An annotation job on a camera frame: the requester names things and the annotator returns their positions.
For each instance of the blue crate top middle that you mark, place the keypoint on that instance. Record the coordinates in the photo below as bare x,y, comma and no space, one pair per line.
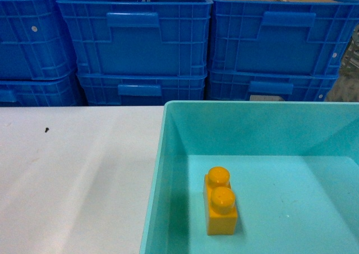
127,37

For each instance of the blue crate bottom right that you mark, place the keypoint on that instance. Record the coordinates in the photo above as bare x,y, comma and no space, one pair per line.
227,85

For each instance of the blue crate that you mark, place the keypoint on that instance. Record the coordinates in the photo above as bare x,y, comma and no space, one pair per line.
283,38
227,85
35,41
143,90
63,92
127,37

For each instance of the blue crate bottom left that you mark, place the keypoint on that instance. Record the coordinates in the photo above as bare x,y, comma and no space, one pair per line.
63,92

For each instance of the yellow two-stud block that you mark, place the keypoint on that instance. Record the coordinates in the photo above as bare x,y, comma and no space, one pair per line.
219,202

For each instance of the blue crate top left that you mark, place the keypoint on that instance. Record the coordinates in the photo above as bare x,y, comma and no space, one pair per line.
35,41

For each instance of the teal plastic bin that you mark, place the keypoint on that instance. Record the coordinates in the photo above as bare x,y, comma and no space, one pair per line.
293,167

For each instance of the blue crate bottom middle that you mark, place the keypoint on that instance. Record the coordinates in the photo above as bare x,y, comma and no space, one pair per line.
143,90

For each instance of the blue crate top right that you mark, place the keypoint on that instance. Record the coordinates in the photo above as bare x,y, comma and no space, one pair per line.
283,38

